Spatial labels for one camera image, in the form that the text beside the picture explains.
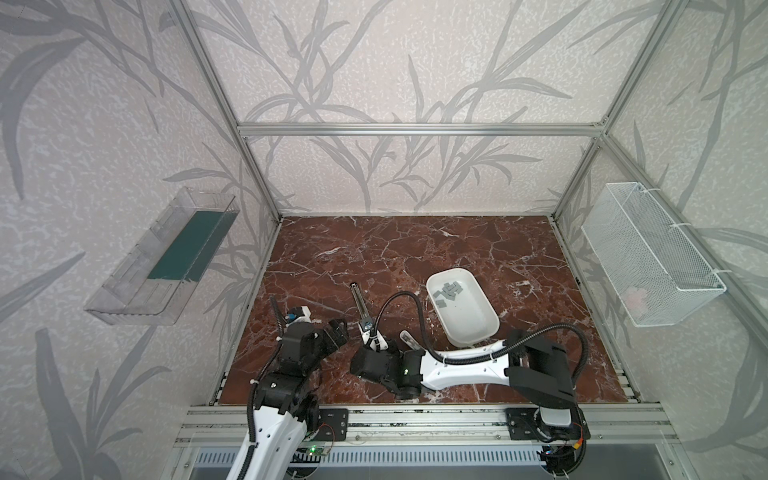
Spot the white oval tray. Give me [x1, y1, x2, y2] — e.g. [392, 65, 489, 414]
[426, 268, 500, 347]

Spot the white wire mesh basket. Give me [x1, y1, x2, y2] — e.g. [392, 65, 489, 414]
[582, 182, 727, 328]

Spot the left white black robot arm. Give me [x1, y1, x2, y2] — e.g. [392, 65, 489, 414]
[228, 298, 349, 479]

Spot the clear plastic wall bin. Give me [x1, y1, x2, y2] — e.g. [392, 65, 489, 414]
[84, 187, 240, 326]

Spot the beige black long stapler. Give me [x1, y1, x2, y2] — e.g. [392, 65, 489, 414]
[350, 282, 373, 334]

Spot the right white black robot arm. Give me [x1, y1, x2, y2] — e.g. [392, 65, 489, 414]
[350, 283, 589, 446]

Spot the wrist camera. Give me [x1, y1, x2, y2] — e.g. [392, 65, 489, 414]
[284, 306, 312, 324]
[361, 330, 389, 352]

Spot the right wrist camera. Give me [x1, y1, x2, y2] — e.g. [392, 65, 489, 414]
[361, 330, 389, 352]

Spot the small white stapler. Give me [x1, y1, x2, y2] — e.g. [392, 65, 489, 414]
[399, 330, 423, 350]

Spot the pink object in basket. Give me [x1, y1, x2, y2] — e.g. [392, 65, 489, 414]
[622, 287, 648, 310]

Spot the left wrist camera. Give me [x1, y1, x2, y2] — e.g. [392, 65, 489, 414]
[284, 306, 312, 324]

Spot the green circuit board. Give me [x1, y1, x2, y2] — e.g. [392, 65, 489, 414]
[293, 445, 332, 463]

